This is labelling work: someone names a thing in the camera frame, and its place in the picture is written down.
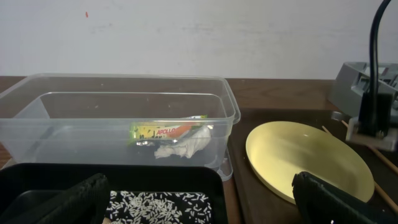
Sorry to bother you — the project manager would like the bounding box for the green snack wrapper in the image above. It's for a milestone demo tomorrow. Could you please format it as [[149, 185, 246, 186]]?
[[126, 115, 212, 146]]

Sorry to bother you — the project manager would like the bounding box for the black plastic tray bin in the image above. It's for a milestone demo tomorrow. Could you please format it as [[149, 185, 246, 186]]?
[[1, 163, 228, 223]]

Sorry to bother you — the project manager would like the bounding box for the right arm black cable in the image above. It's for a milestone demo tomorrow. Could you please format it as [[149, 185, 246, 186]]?
[[368, 0, 392, 94]]

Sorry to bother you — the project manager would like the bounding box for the dark brown serving tray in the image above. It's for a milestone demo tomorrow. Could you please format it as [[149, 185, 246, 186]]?
[[228, 108, 397, 223]]

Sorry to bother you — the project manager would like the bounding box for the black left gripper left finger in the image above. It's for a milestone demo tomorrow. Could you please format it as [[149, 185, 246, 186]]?
[[1, 174, 110, 224]]

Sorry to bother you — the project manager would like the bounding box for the clear plastic bin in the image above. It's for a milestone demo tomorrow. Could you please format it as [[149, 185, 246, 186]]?
[[1, 73, 241, 180]]

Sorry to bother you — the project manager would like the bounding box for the grey dishwasher rack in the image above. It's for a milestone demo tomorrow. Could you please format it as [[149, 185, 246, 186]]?
[[328, 62, 397, 117]]

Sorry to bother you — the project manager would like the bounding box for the white rice pile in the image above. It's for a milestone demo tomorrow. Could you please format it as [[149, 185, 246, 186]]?
[[103, 190, 214, 224]]

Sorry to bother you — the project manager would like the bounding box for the white tissue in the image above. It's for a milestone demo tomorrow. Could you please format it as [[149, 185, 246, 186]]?
[[154, 125, 213, 159]]

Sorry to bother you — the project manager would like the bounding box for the yellow plate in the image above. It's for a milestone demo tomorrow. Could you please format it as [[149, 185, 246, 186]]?
[[246, 121, 374, 203]]

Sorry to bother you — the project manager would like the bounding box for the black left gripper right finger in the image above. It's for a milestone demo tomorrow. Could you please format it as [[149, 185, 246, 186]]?
[[292, 172, 397, 224]]

